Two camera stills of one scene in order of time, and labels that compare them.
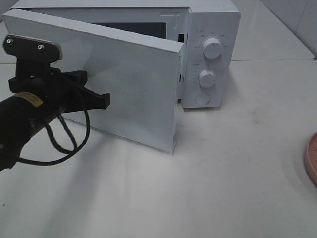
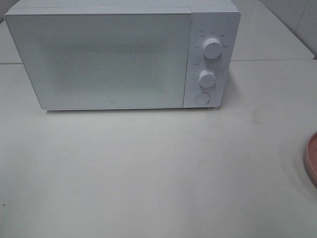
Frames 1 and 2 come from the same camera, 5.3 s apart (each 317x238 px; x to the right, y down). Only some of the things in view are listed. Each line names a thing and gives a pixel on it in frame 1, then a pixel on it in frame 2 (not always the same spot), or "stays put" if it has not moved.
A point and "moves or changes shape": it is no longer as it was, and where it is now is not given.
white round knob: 207,79 stays put
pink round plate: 310,158 stays put
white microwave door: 132,89 moves or changes shape
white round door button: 202,98 stays put
